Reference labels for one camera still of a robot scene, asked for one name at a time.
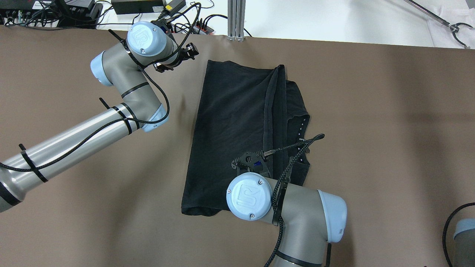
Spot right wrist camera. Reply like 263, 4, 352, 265
231, 151, 271, 178

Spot black power adapter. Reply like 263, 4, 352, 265
110, 0, 165, 15

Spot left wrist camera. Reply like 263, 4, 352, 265
151, 18, 174, 37

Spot metal grabber tool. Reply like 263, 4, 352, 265
404, 0, 474, 49

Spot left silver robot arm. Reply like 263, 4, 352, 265
1, 22, 198, 212

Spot aluminium post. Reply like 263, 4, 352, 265
227, 0, 246, 42

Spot black electronics box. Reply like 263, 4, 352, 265
53, 0, 104, 29

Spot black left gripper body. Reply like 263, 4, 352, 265
153, 48, 185, 68

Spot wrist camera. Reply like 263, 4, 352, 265
151, 18, 174, 37
231, 151, 271, 178

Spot black printed t-shirt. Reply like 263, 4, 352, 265
181, 60, 310, 217

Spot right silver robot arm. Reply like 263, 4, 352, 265
226, 172, 347, 267

